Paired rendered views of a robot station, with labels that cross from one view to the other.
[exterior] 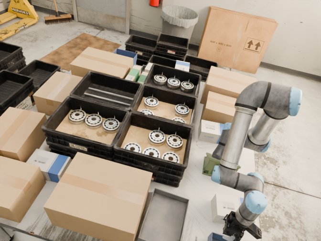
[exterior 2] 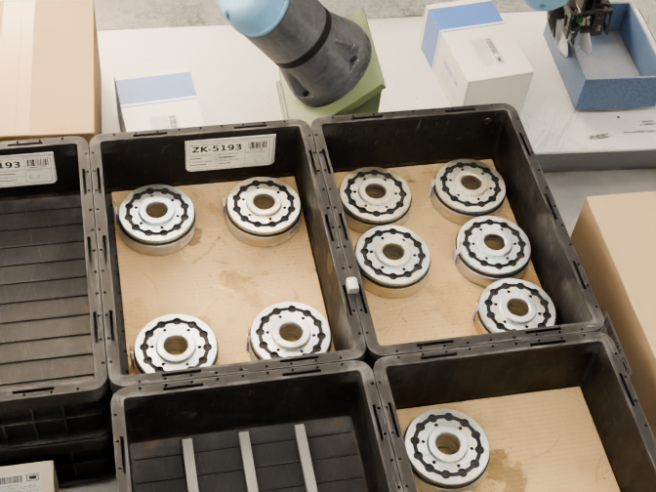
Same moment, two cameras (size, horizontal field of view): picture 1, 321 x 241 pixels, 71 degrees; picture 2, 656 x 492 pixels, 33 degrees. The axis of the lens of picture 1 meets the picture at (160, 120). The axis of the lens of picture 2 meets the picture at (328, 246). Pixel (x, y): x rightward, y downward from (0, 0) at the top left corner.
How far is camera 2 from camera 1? 1.58 m
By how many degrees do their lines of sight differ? 68
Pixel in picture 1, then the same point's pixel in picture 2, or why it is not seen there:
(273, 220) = not seen: hidden behind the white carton
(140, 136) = (411, 327)
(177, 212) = (558, 190)
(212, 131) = (188, 121)
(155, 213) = not seen: hidden behind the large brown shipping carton
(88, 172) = not seen: outside the picture
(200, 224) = (551, 133)
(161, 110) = (197, 305)
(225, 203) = (484, 58)
